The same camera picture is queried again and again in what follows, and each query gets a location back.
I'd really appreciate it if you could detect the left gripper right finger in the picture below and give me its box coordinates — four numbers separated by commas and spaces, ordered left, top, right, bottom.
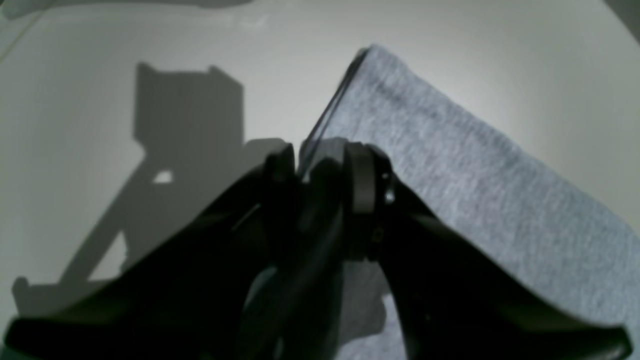
343, 142, 633, 360

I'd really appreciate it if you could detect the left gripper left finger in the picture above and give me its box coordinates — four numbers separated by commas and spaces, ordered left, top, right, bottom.
4, 146, 344, 360

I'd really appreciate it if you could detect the grey T-shirt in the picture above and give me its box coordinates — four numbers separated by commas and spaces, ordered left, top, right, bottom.
240, 44, 640, 360

